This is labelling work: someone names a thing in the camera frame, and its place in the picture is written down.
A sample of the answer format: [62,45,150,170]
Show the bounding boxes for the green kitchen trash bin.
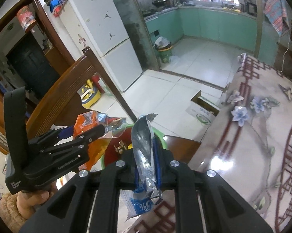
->
[154,36,173,64]

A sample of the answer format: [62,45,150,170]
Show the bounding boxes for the white two-door refrigerator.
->
[60,0,142,91]

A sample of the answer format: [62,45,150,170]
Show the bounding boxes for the left hand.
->
[16,182,58,219]

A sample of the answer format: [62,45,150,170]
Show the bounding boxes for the cardboard box on floor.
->
[186,90,220,126]

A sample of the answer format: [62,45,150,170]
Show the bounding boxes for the orange plastic snack bag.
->
[73,110,127,171]

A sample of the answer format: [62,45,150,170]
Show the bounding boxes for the yellow toy on floor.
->
[80,79,101,109]

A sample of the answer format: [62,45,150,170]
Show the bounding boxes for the blue white sachet wrapper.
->
[120,113,162,220]

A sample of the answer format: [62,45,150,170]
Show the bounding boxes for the plaid hanging cloth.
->
[264,0,289,36]

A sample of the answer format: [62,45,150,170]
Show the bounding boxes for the green red trash basin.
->
[100,123,167,170]

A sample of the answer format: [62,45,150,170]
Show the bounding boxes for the teal kitchen cabinets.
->
[144,6,280,66]

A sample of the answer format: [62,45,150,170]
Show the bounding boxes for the gold foil wrapper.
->
[114,140,128,155]

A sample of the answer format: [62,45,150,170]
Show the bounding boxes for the wooden dining chair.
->
[26,47,137,139]

